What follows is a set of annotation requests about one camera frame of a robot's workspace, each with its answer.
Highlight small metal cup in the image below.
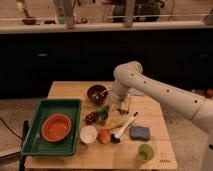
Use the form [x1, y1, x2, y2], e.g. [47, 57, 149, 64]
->
[96, 112, 108, 125]

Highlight white cup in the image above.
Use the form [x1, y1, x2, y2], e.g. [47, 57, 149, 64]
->
[80, 125, 98, 145]

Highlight green plastic cup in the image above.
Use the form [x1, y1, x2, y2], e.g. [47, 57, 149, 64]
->
[137, 144, 154, 162]

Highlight brown rectangular block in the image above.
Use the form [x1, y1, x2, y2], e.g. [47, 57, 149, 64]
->
[118, 95, 131, 115]

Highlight yellow banana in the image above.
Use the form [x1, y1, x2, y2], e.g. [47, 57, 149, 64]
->
[105, 120, 123, 130]

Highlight metal spoon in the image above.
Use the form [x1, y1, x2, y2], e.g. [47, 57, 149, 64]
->
[97, 88, 109, 97]

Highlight dark brown bowl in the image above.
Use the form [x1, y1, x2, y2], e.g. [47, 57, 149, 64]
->
[87, 85, 108, 105]

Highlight grey cloth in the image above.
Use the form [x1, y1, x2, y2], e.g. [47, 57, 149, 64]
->
[129, 88, 145, 96]

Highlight dark grape bunch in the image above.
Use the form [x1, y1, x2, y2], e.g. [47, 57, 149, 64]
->
[85, 112, 96, 125]

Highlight red apple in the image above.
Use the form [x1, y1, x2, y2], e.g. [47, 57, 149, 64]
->
[97, 130, 110, 144]

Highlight wooden table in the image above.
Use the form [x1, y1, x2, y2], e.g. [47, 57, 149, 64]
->
[25, 81, 178, 171]

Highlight blue sponge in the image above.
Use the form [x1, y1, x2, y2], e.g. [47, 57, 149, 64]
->
[130, 126, 150, 141]

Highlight orange bowl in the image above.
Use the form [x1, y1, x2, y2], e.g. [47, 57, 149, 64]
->
[41, 113, 72, 142]

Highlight green plastic tray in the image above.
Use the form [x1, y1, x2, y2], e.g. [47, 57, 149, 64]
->
[21, 99, 82, 156]

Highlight black cable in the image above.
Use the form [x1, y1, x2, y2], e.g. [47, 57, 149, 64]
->
[0, 117, 25, 142]

